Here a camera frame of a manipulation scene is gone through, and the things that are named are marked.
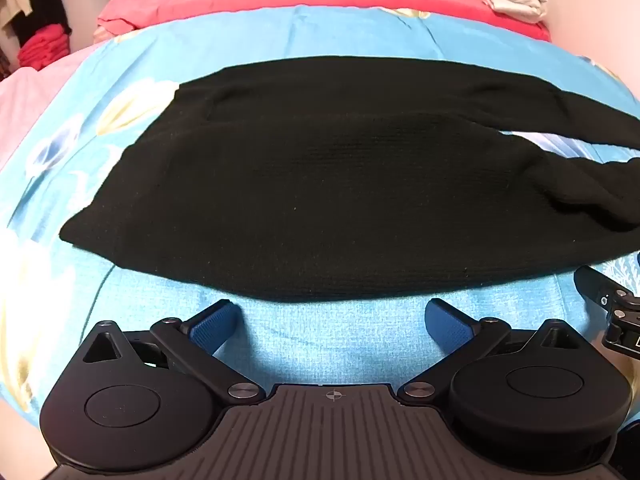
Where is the pile of red clothes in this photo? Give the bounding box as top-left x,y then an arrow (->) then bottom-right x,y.
17,22 -> 72,69

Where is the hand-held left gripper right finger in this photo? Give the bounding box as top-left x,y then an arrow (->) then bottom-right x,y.
397,298 -> 585,406

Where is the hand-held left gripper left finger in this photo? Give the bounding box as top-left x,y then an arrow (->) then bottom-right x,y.
80,299 -> 267,405

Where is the rolled beige garment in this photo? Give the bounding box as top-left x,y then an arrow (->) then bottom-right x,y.
491,0 -> 549,24

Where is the blue floral bedsheet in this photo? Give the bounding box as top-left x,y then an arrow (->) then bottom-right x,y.
0,4 -> 640,428

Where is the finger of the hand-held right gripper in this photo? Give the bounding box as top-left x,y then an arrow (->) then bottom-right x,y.
573,265 -> 635,312

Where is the pink bedsheet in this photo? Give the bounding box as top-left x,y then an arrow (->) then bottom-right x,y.
0,49 -> 97,171

